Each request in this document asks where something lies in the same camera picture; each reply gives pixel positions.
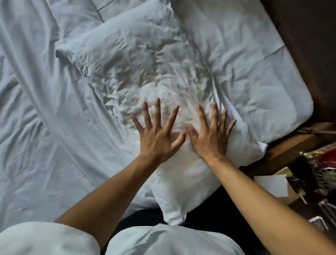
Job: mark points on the person's left hand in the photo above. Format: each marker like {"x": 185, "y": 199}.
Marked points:
{"x": 154, "y": 139}

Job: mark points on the person's right forearm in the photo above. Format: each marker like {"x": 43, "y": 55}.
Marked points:
{"x": 259, "y": 207}

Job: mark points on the person's right middle finger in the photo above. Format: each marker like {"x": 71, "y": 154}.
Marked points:
{"x": 214, "y": 115}

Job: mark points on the person's right thumb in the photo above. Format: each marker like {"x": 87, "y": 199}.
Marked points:
{"x": 192, "y": 134}

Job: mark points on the person's left thumb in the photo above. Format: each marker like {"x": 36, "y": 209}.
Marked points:
{"x": 179, "y": 140}

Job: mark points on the person's left middle finger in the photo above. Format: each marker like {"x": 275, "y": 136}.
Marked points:
{"x": 157, "y": 112}

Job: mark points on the person's white shirt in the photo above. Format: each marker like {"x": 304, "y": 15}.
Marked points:
{"x": 162, "y": 243}

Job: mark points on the person's left little finger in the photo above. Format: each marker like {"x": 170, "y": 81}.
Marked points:
{"x": 137, "y": 122}

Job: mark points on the person's dark trousers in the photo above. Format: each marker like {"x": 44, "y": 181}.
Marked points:
{"x": 210, "y": 210}

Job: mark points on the red ornate metal object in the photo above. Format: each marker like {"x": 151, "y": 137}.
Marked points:
{"x": 321, "y": 164}

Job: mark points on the white crumpled duvet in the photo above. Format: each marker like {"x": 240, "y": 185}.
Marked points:
{"x": 44, "y": 110}

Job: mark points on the wooden bedside table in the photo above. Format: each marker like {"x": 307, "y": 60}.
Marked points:
{"x": 282, "y": 151}

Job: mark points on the person's right little finger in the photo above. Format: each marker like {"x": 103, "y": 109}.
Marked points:
{"x": 231, "y": 127}

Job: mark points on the white paper sheet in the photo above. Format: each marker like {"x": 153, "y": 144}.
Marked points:
{"x": 271, "y": 185}

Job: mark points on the person's right hand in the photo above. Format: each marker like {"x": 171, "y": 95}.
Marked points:
{"x": 211, "y": 141}

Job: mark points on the white pillow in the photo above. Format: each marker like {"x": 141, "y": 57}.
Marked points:
{"x": 147, "y": 68}

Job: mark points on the person's left forearm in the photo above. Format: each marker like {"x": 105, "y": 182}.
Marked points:
{"x": 112, "y": 191}

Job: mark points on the dark brown headboard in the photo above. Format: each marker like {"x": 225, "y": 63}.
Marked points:
{"x": 307, "y": 52}

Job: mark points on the silver metal frame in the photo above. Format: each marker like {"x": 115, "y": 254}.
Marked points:
{"x": 324, "y": 212}

